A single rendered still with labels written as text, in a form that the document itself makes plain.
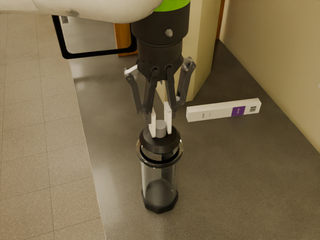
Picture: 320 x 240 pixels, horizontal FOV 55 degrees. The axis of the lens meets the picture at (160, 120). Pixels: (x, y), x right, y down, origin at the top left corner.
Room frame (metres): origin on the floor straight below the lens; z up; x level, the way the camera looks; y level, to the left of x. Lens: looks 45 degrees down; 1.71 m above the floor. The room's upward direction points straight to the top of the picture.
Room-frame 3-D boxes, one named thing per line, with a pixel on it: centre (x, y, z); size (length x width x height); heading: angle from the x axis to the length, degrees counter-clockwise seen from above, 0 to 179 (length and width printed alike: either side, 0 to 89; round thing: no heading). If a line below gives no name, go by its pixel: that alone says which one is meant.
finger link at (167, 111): (0.46, -0.02, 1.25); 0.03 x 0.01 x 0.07; 17
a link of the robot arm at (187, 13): (0.46, 0.00, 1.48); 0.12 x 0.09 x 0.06; 17
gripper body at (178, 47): (0.45, 0.00, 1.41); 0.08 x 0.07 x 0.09; 107
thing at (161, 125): (0.45, 0.00, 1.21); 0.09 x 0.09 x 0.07
